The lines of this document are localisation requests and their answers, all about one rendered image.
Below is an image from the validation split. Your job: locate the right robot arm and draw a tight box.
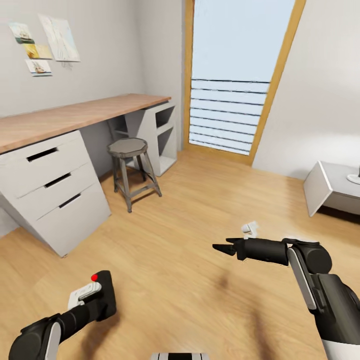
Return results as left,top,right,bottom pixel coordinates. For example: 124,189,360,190
212,221,360,360

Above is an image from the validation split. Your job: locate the digital camera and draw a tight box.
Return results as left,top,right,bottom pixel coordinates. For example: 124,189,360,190
81,270,117,322

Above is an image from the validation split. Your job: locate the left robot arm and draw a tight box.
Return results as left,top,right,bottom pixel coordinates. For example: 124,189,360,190
8,282,107,360

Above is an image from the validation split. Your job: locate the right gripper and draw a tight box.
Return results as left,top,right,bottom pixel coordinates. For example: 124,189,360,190
212,238,271,263

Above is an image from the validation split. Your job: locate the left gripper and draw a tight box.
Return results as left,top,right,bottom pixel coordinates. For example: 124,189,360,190
68,298,107,336

